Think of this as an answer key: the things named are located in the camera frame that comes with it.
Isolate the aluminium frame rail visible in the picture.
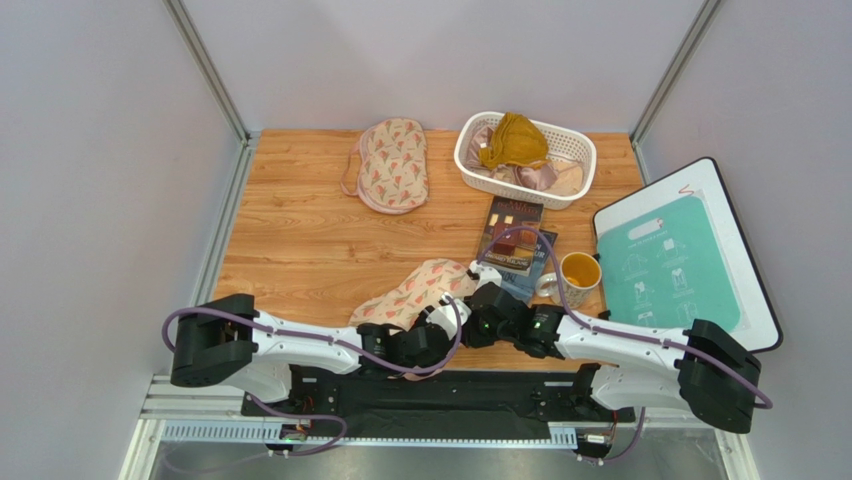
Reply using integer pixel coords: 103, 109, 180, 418
120, 375, 759, 479

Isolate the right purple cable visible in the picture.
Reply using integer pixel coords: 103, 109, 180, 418
476, 224, 774, 466

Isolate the white tray black rim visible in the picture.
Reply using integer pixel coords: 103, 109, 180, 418
593, 157, 783, 352

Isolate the dark brown book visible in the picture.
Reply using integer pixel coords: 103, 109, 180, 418
477, 196, 544, 277

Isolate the white plastic basket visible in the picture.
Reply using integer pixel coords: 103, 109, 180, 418
454, 111, 597, 210

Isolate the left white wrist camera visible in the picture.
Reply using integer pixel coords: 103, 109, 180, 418
426, 299, 471, 340

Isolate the floral mesh laundry bag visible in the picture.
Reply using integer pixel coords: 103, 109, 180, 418
348, 258, 477, 381

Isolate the pink satin bra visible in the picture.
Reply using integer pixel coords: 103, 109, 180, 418
463, 125, 585, 196

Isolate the mustard yellow bra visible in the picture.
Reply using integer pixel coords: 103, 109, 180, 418
479, 112, 549, 170

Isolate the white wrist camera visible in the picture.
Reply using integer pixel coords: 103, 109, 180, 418
426, 299, 471, 340
466, 260, 502, 289

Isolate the blue book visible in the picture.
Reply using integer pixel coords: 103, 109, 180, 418
489, 230, 558, 302

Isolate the teal folding board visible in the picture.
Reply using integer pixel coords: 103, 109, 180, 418
598, 197, 741, 333

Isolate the white mug yellow inside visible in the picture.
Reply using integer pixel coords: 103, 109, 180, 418
534, 252, 602, 309

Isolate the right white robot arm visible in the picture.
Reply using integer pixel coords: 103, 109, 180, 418
463, 283, 770, 434

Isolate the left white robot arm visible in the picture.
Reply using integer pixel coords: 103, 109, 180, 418
161, 293, 470, 403

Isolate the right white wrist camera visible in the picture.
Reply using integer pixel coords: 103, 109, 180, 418
466, 260, 502, 289

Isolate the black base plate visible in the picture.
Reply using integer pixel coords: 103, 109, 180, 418
271, 367, 636, 440

